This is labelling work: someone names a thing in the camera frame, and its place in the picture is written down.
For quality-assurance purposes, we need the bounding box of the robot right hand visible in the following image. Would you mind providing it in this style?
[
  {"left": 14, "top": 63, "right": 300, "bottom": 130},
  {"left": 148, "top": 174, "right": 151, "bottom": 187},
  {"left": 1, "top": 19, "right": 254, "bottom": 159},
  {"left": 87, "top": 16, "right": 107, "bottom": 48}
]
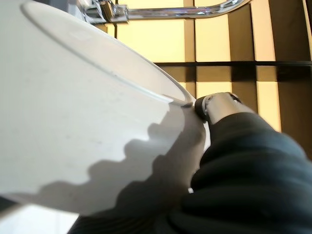
[{"left": 69, "top": 92, "right": 312, "bottom": 234}]

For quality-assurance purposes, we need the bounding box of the chrome kitchen faucet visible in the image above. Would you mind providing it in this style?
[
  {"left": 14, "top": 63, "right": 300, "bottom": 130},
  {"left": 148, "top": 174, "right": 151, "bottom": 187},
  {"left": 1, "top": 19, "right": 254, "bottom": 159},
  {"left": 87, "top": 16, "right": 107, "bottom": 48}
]
[{"left": 77, "top": 0, "right": 252, "bottom": 24}]

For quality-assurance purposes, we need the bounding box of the beige ceramic plate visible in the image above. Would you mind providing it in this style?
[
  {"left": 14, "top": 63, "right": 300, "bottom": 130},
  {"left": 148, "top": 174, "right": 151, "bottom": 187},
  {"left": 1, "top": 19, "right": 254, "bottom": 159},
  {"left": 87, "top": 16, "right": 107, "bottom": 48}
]
[{"left": 0, "top": 0, "right": 213, "bottom": 217}]

